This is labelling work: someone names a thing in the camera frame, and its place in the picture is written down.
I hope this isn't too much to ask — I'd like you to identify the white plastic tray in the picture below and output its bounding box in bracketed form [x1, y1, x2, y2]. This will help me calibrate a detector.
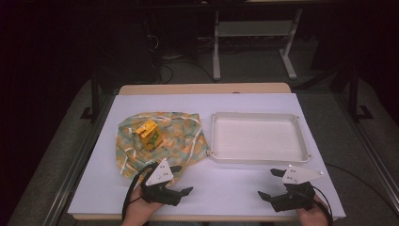
[208, 111, 312, 166]

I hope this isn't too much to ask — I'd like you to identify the black floor cable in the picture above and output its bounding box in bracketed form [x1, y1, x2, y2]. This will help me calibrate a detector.
[324, 162, 399, 218]

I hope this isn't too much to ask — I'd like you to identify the white metal desk frame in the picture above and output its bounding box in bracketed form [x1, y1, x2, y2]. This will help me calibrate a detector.
[212, 8, 304, 82]

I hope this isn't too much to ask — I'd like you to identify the white table mat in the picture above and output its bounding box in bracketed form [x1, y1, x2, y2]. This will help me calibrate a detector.
[67, 92, 347, 221]

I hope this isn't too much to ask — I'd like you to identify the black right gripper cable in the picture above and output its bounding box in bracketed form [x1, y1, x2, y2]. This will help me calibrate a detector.
[311, 186, 334, 226]

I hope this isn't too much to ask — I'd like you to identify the person's right hand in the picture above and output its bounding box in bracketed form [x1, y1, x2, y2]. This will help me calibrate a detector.
[295, 195, 331, 226]

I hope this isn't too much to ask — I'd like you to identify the orange green patterned cloth bag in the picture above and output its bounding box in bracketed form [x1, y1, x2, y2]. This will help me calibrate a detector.
[115, 111, 211, 186]

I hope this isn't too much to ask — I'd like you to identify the yellow juice carton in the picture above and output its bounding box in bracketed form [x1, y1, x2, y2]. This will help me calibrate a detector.
[135, 119, 165, 153]

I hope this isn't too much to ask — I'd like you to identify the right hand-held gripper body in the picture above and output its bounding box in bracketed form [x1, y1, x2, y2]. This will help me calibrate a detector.
[271, 164, 325, 214]

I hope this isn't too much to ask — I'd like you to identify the metal frame rail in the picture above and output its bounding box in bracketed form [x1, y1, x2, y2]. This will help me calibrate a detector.
[40, 93, 117, 226]
[332, 92, 399, 202]

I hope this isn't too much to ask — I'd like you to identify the black metal stand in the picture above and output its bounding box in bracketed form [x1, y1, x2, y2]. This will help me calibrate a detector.
[79, 69, 102, 123]
[345, 65, 375, 122]

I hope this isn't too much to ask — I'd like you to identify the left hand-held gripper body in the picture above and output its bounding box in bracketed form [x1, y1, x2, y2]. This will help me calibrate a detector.
[140, 158, 184, 207]

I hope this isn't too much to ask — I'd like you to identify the bundle of floor cables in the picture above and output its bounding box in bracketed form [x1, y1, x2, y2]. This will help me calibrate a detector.
[144, 32, 217, 85]

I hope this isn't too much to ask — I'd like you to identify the person's left hand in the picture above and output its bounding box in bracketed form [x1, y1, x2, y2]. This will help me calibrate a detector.
[120, 185, 165, 226]

